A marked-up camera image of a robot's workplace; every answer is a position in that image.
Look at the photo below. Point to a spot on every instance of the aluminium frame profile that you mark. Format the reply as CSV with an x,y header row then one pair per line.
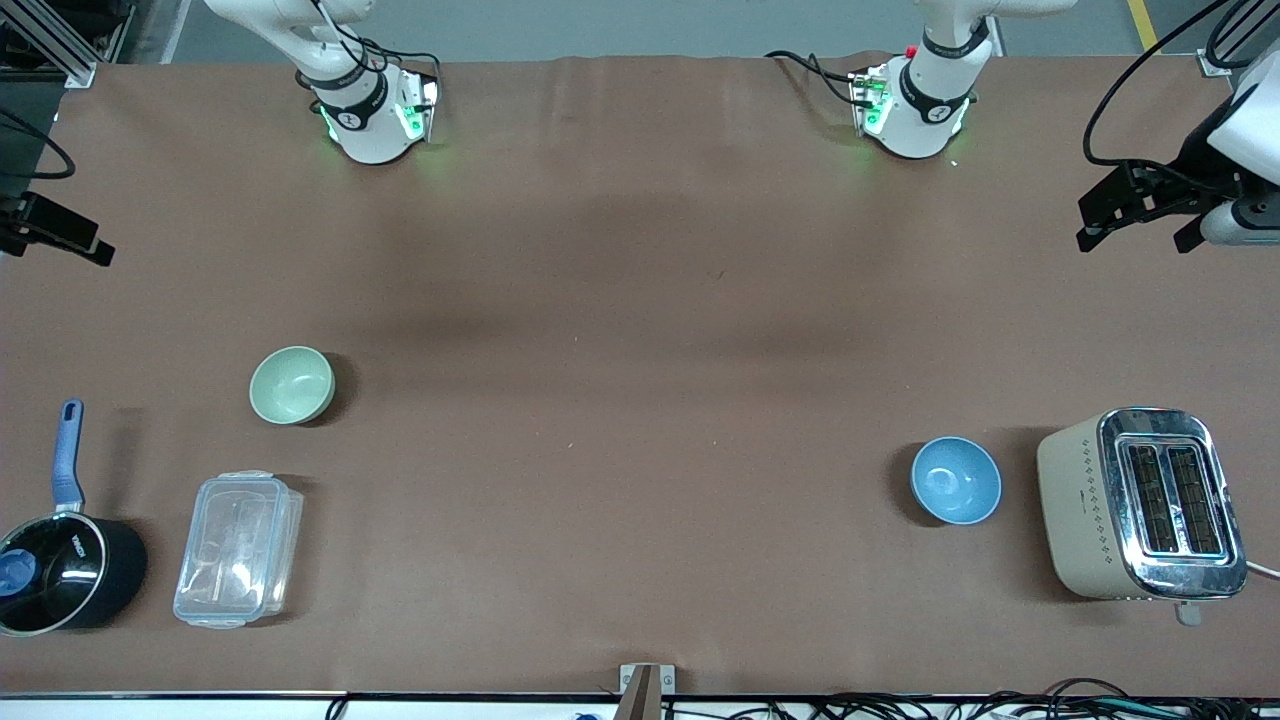
x,y
55,40

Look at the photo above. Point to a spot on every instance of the beige chrome two-slot toaster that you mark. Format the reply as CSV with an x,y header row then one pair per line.
x,y
1140,505

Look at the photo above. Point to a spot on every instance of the clear plastic lidded container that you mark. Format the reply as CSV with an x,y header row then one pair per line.
x,y
238,550

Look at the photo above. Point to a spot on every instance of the small metal corner bracket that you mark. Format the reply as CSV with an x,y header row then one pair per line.
x,y
1215,60

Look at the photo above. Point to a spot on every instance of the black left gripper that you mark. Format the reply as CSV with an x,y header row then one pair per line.
x,y
1192,168

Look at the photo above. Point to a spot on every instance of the small blue round item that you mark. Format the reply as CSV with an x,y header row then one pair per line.
x,y
16,574

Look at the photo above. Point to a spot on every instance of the brown table mat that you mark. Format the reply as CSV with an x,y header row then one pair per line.
x,y
640,330

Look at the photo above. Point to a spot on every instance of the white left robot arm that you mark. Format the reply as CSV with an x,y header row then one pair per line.
x,y
928,100

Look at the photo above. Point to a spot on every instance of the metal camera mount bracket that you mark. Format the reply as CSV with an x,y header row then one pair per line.
x,y
645,688

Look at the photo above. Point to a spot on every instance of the light blue bowl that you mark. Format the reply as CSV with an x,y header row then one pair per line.
x,y
955,480

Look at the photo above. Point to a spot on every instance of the light green bowl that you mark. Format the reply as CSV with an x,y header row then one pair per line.
x,y
291,385

